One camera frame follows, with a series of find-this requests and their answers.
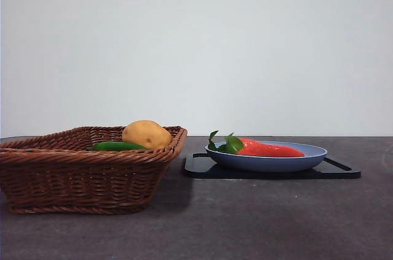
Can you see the blue round plate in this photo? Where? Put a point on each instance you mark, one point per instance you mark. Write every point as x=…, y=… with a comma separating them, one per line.
x=264, y=164

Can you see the brown wicker basket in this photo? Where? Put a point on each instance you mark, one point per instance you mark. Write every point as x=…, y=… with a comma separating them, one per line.
x=76, y=180

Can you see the black flat tray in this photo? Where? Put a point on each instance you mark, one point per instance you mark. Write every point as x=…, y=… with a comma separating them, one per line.
x=196, y=172

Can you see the orange carrot with green leaves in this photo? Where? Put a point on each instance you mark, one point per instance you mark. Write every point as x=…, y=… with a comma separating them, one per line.
x=267, y=148

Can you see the green pepper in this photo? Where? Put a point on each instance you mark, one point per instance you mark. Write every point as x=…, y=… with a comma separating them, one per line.
x=112, y=146

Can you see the yellow-brown potato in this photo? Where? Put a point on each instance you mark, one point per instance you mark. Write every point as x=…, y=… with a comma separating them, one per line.
x=145, y=134

